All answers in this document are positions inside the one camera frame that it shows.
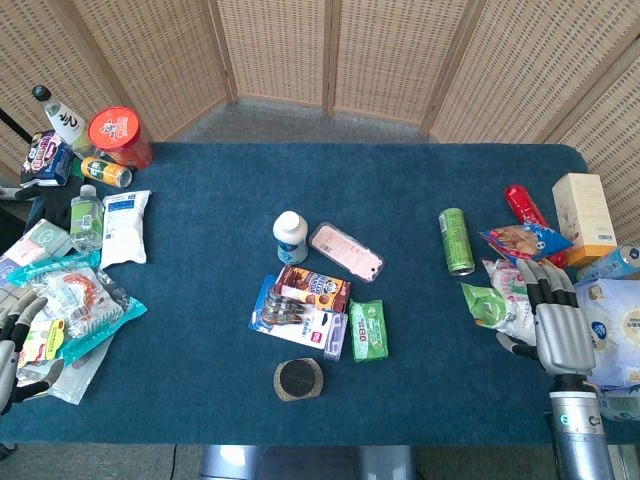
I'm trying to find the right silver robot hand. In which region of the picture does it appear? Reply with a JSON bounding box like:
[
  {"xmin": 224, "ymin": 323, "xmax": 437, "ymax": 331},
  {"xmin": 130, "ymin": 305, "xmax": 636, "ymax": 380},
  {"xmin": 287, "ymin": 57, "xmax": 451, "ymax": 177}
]
[{"xmin": 496, "ymin": 258, "xmax": 597, "ymax": 377}]

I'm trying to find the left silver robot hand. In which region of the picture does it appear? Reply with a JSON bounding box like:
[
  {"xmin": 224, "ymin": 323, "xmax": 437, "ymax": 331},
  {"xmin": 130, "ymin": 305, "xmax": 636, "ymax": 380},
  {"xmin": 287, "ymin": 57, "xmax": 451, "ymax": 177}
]
[{"xmin": 0, "ymin": 289, "xmax": 66, "ymax": 416}]

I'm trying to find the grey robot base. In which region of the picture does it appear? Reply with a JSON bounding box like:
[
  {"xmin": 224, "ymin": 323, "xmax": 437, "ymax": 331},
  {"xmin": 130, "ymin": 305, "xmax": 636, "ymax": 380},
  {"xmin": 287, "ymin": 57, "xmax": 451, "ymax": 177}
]
[{"xmin": 198, "ymin": 444, "xmax": 418, "ymax": 480}]

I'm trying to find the green drink can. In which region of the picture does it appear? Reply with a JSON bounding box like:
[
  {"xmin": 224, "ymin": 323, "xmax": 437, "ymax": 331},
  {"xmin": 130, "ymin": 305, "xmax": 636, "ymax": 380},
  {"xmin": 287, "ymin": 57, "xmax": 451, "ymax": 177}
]
[{"xmin": 438, "ymin": 207, "xmax": 476, "ymax": 277}]

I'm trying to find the clear green-label water bottle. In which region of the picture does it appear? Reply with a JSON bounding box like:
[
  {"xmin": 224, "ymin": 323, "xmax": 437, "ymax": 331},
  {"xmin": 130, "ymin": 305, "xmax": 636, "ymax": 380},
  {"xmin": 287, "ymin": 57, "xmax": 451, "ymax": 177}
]
[{"xmin": 69, "ymin": 184, "xmax": 105, "ymax": 253}]

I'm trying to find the yellow orange drink can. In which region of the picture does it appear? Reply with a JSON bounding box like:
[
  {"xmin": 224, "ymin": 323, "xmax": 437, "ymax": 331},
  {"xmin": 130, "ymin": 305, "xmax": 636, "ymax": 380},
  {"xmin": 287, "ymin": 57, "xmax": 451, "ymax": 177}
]
[{"xmin": 80, "ymin": 155, "xmax": 134, "ymax": 189}]

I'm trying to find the white black-cap sake bottle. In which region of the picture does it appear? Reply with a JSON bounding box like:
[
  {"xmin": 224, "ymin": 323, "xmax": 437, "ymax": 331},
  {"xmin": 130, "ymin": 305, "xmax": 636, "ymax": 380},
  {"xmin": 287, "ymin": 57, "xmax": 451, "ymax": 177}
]
[{"xmin": 31, "ymin": 84, "xmax": 94, "ymax": 159}]

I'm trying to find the white plastic bottle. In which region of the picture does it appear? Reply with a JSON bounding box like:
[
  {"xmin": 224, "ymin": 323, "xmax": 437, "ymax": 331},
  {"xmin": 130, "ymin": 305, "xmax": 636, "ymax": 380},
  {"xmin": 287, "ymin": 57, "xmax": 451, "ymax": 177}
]
[{"xmin": 272, "ymin": 210, "xmax": 310, "ymax": 266}]

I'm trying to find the yellow red small packet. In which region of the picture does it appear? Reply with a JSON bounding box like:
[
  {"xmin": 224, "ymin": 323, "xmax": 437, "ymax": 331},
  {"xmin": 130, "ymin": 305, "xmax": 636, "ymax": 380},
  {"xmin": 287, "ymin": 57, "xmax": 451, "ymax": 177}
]
[{"xmin": 18, "ymin": 319, "xmax": 67, "ymax": 369}]

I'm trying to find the large pale blue package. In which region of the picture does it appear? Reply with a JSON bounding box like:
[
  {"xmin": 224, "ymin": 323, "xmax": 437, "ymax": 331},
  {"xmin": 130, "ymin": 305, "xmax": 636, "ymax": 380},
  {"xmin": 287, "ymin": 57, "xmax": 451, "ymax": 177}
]
[{"xmin": 572, "ymin": 277, "xmax": 640, "ymax": 392}]

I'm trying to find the green white snack bag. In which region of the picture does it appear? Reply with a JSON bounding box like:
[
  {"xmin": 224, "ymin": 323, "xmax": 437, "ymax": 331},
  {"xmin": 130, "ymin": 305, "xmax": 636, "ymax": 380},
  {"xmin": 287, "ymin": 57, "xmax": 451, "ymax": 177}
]
[{"xmin": 481, "ymin": 257, "xmax": 539, "ymax": 346}]

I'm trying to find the clear resealable plastic pouch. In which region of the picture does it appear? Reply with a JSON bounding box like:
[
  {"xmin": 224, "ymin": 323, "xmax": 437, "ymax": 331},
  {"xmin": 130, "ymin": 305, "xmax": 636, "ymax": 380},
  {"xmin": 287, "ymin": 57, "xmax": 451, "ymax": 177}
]
[{"xmin": 16, "ymin": 333, "xmax": 115, "ymax": 406}]

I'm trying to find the green white snack pouch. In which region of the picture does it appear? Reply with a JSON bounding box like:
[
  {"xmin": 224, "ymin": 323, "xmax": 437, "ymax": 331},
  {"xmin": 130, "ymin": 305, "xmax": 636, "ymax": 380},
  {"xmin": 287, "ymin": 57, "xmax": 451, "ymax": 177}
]
[{"xmin": 459, "ymin": 281, "xmax": 507, "ymax": 330}]

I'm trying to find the teal clear shrimp snack bag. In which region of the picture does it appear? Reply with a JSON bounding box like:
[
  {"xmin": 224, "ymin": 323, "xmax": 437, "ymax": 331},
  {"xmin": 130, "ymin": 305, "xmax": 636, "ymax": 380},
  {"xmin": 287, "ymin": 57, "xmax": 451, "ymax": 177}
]
[{"xmin": 6, "ymin": 250, "xmax": 149, "ymax": 365}]

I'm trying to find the blue red biscuit bag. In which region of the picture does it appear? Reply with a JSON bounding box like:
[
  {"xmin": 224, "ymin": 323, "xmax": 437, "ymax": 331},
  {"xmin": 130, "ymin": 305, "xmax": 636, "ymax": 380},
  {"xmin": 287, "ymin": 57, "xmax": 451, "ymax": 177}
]
[{"xmin": 478, "ymin": 221, "xmax": 575, "ymax": 263}]

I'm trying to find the beige orange carton box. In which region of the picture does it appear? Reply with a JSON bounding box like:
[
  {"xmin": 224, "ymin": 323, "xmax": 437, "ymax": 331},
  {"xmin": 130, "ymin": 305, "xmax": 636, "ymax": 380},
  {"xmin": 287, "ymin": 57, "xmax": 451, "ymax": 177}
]
[{"xmin": 551, "ymin": 172, "xmax": 618, "ymax": 268}]

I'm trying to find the grey green carton box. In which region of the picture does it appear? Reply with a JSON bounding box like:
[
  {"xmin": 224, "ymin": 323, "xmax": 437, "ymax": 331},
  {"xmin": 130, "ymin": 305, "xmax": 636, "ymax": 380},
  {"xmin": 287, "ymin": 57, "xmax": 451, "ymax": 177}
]
[{"xmin": 0, "ymin": 218, "xmax": 75, "ymax": 287}]

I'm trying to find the red plastic snack tube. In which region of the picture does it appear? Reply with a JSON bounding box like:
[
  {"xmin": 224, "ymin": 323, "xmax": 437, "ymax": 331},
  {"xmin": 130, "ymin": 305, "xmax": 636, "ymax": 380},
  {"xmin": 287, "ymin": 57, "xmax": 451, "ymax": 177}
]
[{"xmin": 503, "ymin": 184, "xmax": 570, "ymax": 269}]

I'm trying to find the white blue-label pouch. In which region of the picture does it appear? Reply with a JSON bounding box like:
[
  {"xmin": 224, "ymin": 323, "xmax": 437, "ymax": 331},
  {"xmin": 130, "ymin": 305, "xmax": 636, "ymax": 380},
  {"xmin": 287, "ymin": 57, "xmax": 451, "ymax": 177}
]
[{"xmin": 99, "ymin": 189, "xmax": 152, "ymax": 270}]

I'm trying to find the green wet wipes pack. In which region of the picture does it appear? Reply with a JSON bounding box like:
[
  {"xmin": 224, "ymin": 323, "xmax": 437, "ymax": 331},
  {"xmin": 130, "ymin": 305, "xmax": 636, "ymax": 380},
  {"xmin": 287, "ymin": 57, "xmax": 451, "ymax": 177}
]
[{"xmin": 348, "ymin": 298, "xmax": 390, "ymax": 364}]

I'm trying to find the purple white snack bag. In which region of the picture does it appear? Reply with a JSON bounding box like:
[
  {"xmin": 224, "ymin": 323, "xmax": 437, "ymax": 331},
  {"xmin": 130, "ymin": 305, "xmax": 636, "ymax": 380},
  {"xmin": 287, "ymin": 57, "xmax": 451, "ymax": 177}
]
[{"xmin": 19, "ymin": 130, "xmax": 75, "ymax": 188}]

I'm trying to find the pink clear plastic case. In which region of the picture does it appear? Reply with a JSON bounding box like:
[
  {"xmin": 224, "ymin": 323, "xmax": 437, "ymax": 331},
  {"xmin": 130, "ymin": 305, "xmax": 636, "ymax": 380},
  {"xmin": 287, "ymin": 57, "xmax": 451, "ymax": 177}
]
[{"xmin": 308, "ymin": 221, "xmax": 386, "ymax": 284}]

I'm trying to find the red orange-lid canister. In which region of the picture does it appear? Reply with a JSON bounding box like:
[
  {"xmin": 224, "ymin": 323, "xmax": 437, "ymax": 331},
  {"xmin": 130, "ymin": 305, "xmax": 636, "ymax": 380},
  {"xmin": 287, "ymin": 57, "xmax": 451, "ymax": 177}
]
[{"xmin": 87, "ymin": 107, "xmax": 154, "ymax": 172}]

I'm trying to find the brown chocolate snack box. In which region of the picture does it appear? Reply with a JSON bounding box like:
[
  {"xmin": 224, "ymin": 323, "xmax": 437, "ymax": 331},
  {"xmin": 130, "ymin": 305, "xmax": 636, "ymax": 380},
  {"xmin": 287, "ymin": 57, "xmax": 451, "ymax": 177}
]
[{"xmin": 274, "ymin": 265, "xmax": 352, "ymax": 315}]

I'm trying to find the blue white blister pack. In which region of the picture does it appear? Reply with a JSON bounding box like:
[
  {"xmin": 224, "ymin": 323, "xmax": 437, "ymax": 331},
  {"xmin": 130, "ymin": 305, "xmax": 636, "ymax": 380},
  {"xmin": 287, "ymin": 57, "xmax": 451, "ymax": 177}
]
[{"xmin": 247, "ymin": 273, "xmax": 349, "ymax": 362}]

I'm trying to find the round dark gold-rimmed tin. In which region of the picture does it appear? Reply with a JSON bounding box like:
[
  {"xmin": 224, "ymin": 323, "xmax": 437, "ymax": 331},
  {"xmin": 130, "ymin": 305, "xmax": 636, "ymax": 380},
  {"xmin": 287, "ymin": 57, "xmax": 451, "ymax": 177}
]
[{"xmin": 272, "ymin": 357, "xmax": 325, "ymax": 403}]

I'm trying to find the woven bamboo folding screen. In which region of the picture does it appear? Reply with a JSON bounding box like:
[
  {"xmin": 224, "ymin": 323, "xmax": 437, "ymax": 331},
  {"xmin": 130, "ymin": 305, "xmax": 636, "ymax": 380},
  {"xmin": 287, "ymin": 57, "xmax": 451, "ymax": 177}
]
[{"xmin": 0, "ymin": 0, "xmax": 640, "ymax": 246}]

